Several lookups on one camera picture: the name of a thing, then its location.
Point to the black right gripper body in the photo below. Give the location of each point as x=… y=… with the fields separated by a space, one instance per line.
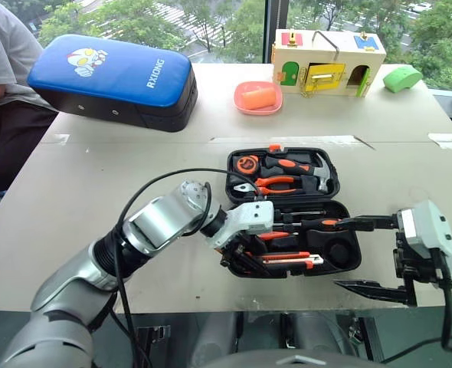
x=421 y=266

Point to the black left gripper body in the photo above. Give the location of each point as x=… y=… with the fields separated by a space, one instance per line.
x=235 y=253

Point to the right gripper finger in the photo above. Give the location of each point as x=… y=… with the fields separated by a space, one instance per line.
x=371 y=223
x=379 y=291

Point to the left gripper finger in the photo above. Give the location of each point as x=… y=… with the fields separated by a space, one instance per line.
x=256 y=243
x=253 y=262

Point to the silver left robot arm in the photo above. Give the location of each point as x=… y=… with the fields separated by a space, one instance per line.
x=76 y=276

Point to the black tool case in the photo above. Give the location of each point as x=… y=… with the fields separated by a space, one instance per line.
x=337 y=249

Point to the wooden lock box toy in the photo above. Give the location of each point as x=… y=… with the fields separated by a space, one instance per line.
x=287 y=51

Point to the orange utility knife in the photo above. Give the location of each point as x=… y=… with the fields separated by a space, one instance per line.
x=287 y=256

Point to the thin black screwdriver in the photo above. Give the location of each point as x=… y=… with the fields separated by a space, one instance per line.
x=302 y=212

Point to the orange black tape measure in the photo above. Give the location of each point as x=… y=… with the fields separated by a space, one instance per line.
x=247 y=164

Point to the pink plastic dish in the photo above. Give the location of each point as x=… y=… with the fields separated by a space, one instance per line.
x=256 y=111

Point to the orange sponge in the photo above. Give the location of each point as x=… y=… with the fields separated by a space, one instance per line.
x=258 y=97

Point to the green foam block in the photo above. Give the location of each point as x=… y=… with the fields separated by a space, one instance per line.
x=400 y=78

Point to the blue padded kick shield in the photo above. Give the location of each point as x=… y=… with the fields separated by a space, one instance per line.
x=111 y=73

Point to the person in grey shirt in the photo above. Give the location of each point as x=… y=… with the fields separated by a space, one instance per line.
x=7 y=57

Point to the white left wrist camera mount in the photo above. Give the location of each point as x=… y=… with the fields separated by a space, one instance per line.
x=249 y=218

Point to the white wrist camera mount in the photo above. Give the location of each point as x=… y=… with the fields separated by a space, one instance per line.
x=249 y=218
x=429 y=226

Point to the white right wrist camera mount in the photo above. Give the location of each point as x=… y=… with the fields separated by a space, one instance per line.
x=429 y=226

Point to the black window frame post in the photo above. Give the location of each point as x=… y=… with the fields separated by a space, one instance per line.
x=276 y=23

